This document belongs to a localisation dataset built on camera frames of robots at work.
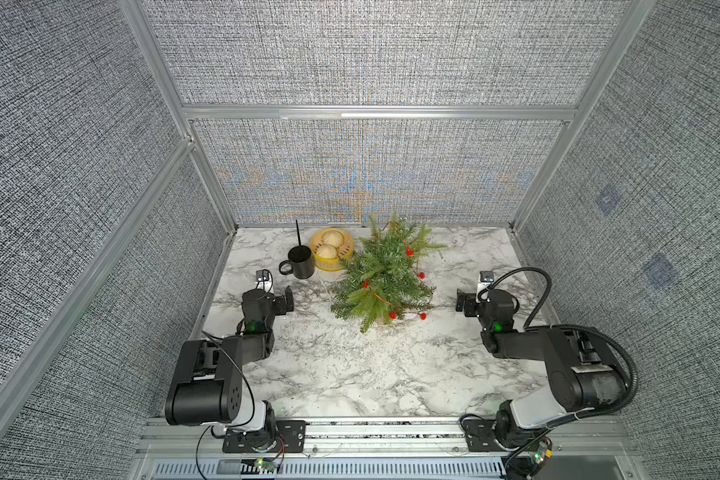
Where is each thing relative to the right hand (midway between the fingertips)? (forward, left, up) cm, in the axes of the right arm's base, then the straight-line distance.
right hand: (476, 281), depth 94 cm
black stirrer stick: (+17, +57, +6) cm, 60 cm away
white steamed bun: (+20, +46, -1) cm, 50 cm away
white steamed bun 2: (+14, +48, -2) cm, 50 cm away
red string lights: (-18, +29, +14) cm, 37 cm away
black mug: (+8, +56, 0) cm, 56 cm away
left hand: (-1, +62, +1) cm, 62 cm away
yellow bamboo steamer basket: (+16, +42, -5) cm, 45 cm away
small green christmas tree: (-12, +31, +20) cm, 39 cm away
